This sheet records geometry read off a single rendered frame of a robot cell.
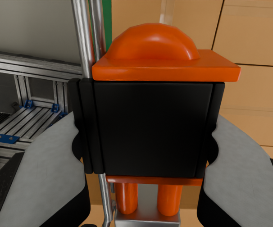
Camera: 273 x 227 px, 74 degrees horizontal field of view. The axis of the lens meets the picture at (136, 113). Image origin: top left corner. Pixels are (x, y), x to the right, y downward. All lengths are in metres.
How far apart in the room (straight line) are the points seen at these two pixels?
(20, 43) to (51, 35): 0.24
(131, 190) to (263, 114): 0.91
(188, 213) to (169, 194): 0.29
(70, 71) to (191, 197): 1.00
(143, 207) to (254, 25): 0.77
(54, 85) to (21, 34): 0.45
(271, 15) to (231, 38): 0.14
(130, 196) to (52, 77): 1.17
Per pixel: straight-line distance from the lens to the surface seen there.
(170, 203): 0.18
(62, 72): 1.26
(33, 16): 1.51
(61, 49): 1.46
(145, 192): 0.21
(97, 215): 0.48
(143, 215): 0.19
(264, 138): 1.12
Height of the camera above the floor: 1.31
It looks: 61 degrees down
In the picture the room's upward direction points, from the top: 174 degrees counter-clockwise
